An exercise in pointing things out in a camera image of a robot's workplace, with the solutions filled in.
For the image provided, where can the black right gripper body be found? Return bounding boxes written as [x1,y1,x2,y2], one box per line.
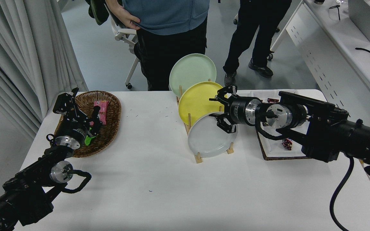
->
[228,96,253,126]

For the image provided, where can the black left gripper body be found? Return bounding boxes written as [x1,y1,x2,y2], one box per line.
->
[55,118,91,147]

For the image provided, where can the grey plate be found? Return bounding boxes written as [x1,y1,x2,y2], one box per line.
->
[188,112,239,158]

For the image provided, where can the yellow plate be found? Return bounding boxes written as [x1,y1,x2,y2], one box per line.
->
[178,81,228,126]

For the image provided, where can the pale green plate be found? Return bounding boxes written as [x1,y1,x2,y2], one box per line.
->
[169,53,217,98]

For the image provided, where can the wooden plate rack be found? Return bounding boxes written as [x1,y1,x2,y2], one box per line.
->
[176,79,234,164]

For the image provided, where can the person's hand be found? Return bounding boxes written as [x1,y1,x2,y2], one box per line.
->
[114,3,141,30]

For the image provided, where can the pink snack bar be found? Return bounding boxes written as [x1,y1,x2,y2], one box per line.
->
[90,100,108,125]

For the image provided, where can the brown wicker basket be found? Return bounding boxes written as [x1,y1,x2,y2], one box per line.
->
[54,90,122,158]

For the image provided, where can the bright green snack wrapper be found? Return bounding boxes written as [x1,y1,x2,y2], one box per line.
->
[85,127,97,146]

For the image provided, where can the white rectangular tray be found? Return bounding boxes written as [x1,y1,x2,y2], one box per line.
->
[249,90,320,158]

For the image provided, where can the person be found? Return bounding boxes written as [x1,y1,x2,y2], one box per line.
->
[223,0,292,86]
[105,0,210,91]

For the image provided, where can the white curtain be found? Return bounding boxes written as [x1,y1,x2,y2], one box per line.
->
[0,0,89,141]

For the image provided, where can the dark green jacket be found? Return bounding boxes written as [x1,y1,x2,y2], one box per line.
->
[87,0,121,26]

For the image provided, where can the long white desk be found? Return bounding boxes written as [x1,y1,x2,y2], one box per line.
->
[270,0,370,135]

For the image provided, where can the silver laptop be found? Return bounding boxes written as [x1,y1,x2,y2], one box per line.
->
[348,0,370,43]

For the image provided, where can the thin black cord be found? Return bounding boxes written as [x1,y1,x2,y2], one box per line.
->
[329,4,341,21]

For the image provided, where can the black cable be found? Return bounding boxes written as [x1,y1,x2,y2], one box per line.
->
[355,47,370,60]

